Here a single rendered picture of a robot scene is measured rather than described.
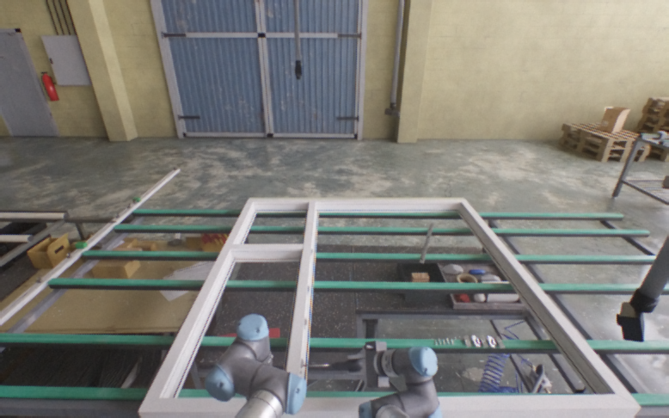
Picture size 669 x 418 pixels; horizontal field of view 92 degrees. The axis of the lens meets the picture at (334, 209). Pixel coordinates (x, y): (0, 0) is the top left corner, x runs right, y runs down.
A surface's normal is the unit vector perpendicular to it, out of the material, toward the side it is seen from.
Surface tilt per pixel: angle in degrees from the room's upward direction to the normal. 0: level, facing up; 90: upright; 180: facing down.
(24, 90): 90
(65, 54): 90
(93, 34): 90
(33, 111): 90
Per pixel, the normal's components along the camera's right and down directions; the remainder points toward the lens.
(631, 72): -0.01, 0.45
